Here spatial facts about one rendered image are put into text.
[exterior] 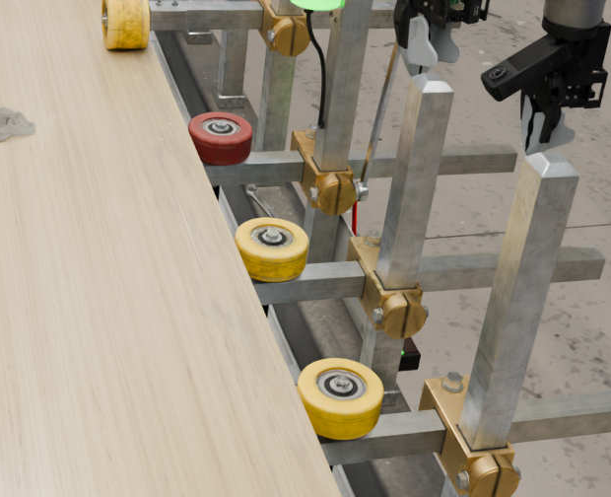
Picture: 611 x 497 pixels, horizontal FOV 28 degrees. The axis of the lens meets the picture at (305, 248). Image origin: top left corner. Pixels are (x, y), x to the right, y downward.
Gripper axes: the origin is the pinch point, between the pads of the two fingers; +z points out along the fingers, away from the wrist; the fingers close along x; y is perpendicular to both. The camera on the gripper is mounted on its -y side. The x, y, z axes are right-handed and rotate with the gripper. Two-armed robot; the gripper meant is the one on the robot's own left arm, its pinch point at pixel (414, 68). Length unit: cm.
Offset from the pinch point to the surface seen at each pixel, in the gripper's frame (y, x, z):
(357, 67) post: 1.3, -10.8, -2.7
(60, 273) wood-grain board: 10, -54, 8
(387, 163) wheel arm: -0.2, -1.9, 13.2
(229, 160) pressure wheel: -5.5, -23.6, 10.2
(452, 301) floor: -57, 80, 98
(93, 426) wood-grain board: 31, -62, 9
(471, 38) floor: -170, 191, 97
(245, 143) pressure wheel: -5.5, -21.2, 8.4
